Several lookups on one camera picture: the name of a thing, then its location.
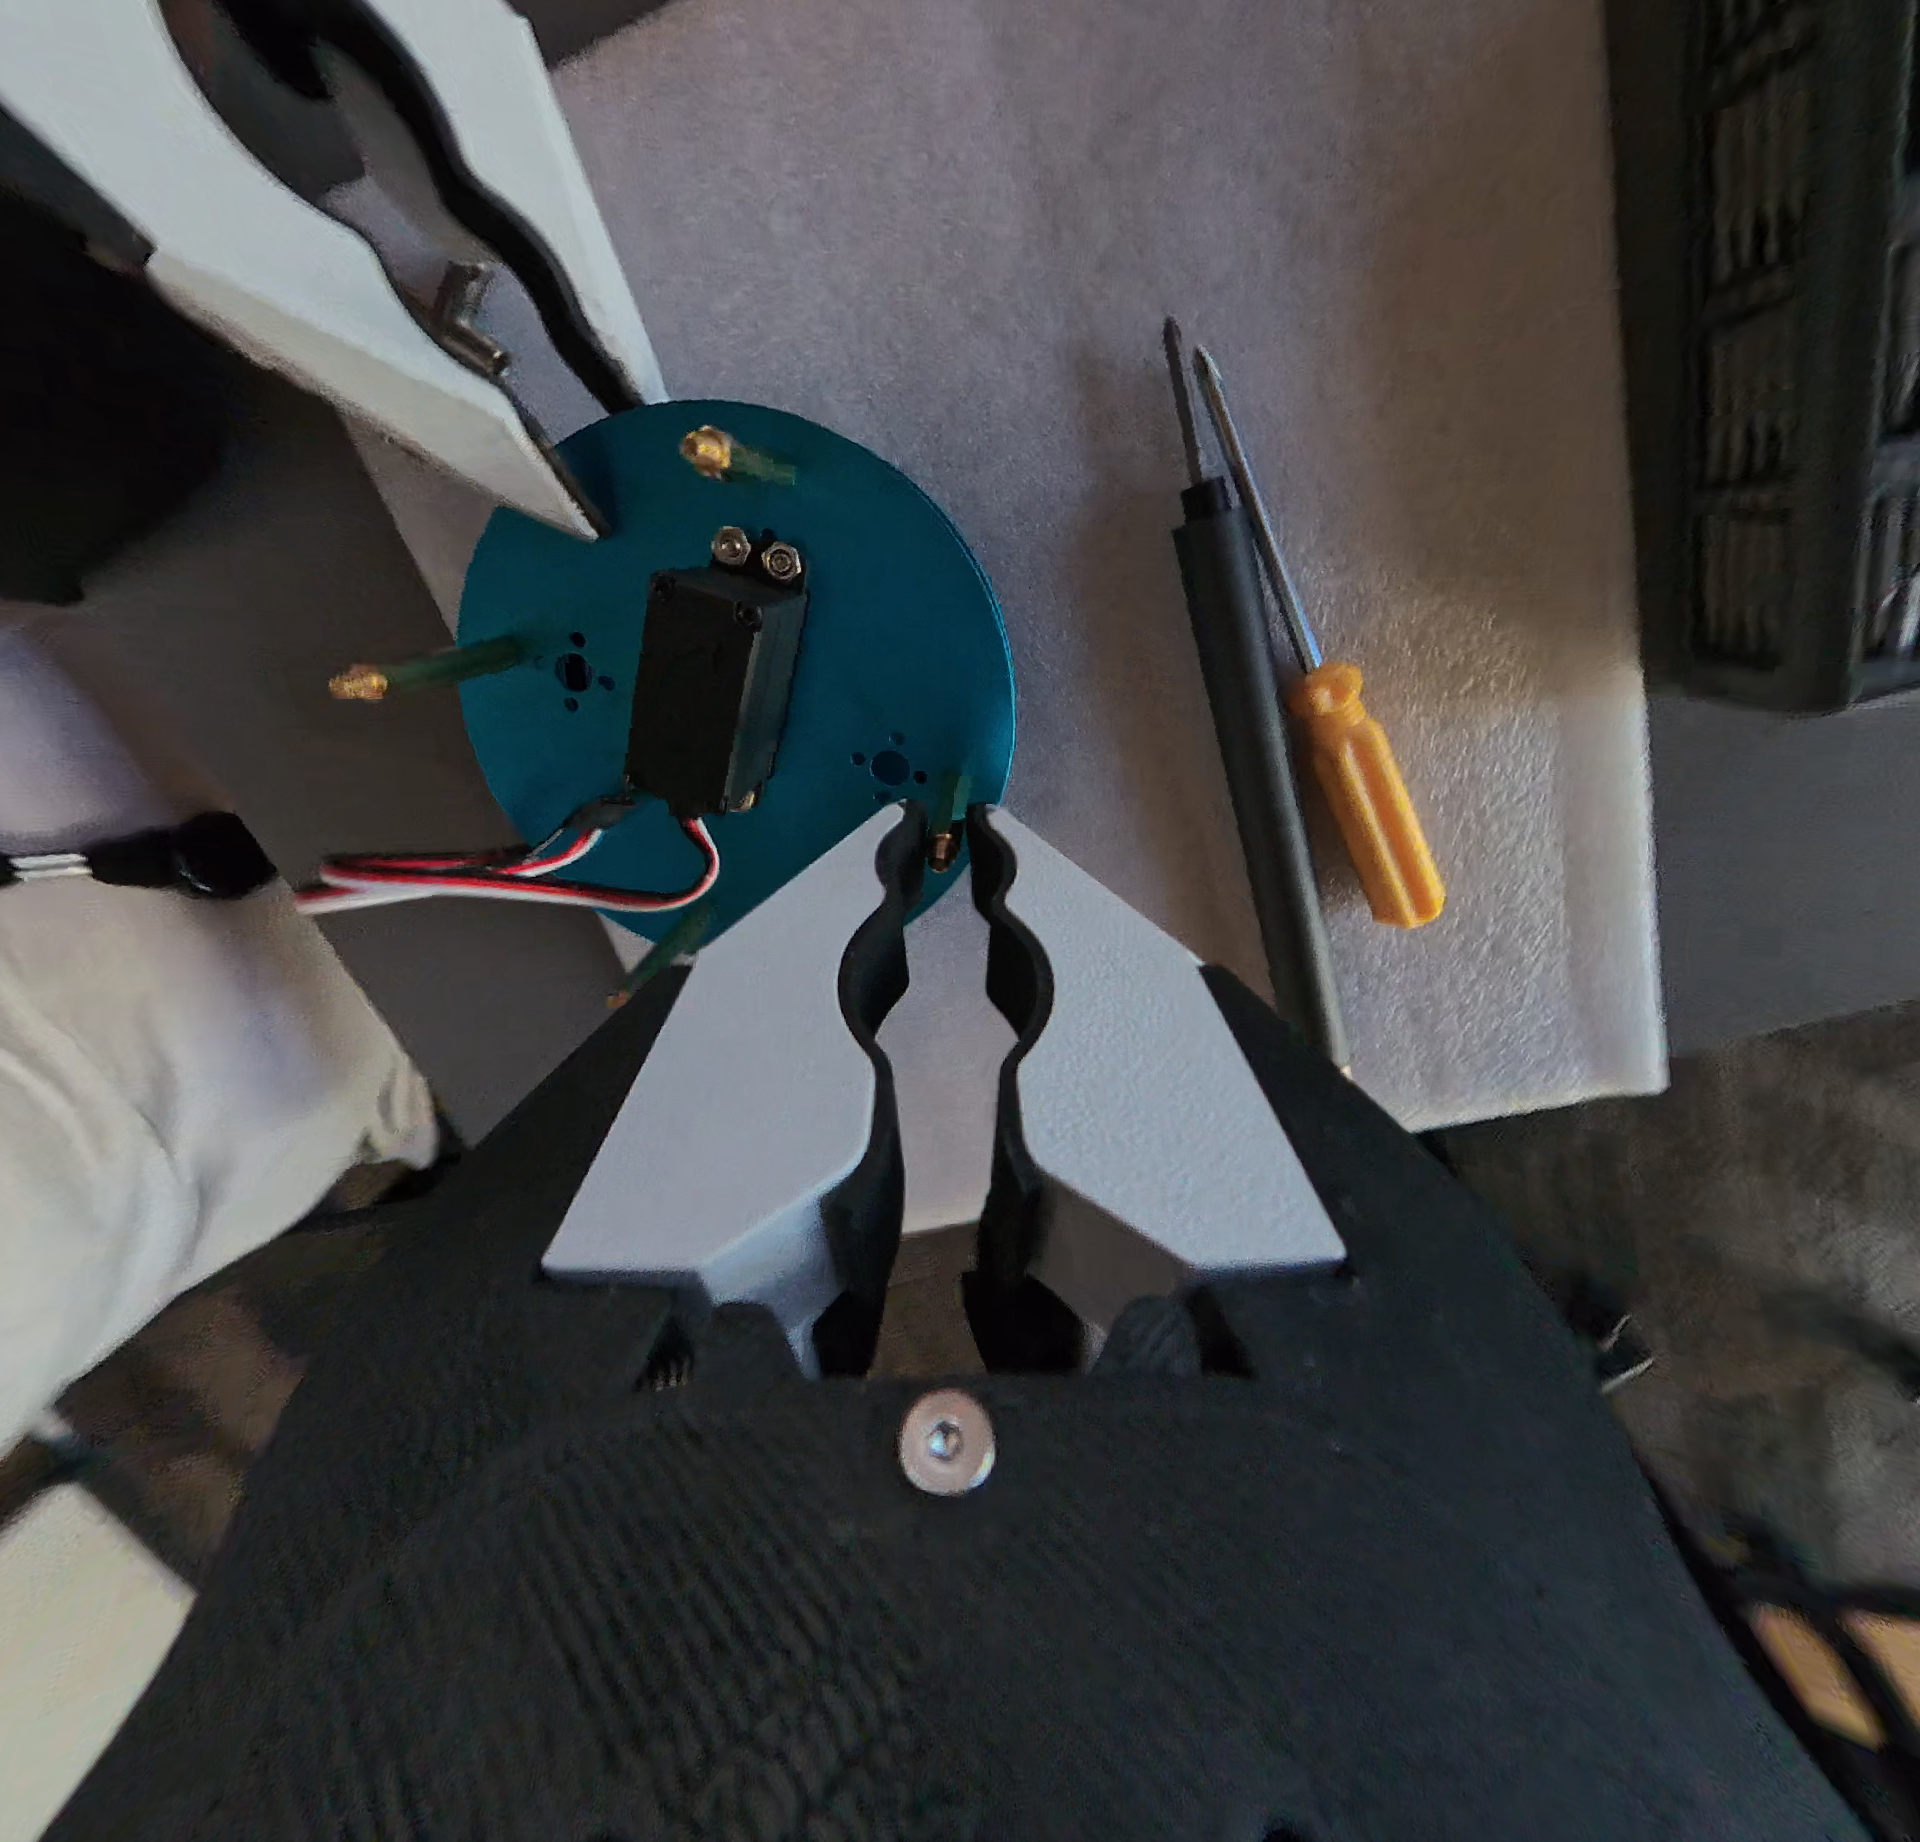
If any small metal bolt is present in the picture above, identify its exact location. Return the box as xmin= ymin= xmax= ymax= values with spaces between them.
xmin=426 ymin=263 xmax=513 ymax=374

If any black badge reel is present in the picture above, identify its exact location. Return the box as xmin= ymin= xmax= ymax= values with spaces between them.
xmin=0 ymin=812 xmax=278 ymax=901

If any black precision screwdriver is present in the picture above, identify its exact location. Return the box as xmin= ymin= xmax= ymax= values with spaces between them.
xmin=1162 ymin=315 xmax=1353 ymax=1071

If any blue round base plate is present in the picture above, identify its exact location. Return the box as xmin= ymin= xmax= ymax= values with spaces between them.
xmin=455 ymin=399 xmax=1020 ymax=951

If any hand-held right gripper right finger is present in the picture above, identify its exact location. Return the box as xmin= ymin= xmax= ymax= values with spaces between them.
xmin=957 ymin=803 xmax=1349 ymax=1375

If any white foam sheet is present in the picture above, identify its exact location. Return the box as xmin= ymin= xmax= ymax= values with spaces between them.
xmin=345 ymin=0 xmax=1669 ymax=1230

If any orange handled screwdriver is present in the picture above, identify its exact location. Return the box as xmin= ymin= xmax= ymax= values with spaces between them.
xmin=1192 ymin=346 xmax=1446 ymax=930

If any red white black servo cable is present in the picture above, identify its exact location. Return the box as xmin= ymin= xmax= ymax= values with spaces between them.
xmin=291 ymin=792 xmax=724 ymax=920

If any black screwdriver bit tray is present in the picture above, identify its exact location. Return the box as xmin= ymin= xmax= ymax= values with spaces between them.
xmin=1596 ymin=0 xmax=1920 ymax=710

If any black perforated box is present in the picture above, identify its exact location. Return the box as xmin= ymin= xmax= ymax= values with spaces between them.
xmin=0 ymin=199 xmax=227 ymax=606

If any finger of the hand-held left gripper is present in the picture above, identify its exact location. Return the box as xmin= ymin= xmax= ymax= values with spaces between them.
xmin=0 ymin=0 xmax=614 ymax=543
xmin=136 ymin=0 xmax=672 ymax=414

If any black servo motor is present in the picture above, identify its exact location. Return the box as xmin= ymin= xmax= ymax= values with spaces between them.
xmin=620 ymin=522 xmax=812 ymax=818

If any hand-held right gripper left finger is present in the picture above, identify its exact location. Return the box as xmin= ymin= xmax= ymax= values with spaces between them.
xmin=541 ymin=807 xmax=929 ymax=1380

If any person's white shirt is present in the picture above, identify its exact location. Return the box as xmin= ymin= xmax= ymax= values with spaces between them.
xmin=0 ymin=598 xmax=437 ymax=1440

